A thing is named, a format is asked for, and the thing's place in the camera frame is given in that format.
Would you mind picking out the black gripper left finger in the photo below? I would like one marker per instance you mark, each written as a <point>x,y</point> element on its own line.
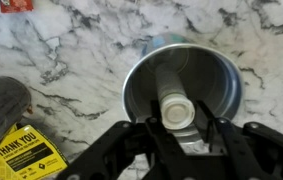
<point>124,150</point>

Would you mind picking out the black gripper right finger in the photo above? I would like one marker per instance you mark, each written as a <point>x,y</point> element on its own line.
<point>257,150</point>

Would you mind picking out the small white medicine bottle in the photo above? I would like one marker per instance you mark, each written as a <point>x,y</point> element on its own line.
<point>172,100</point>

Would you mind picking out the metallic cup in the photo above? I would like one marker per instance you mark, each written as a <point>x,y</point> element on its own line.
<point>211,80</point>

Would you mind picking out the dark filled plastic cup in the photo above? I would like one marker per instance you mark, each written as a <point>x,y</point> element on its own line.
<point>1,106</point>

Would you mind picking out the yellow thank you card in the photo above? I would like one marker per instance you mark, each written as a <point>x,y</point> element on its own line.
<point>27,155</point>

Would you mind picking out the small red packet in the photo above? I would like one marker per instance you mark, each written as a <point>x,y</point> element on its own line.
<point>16,5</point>

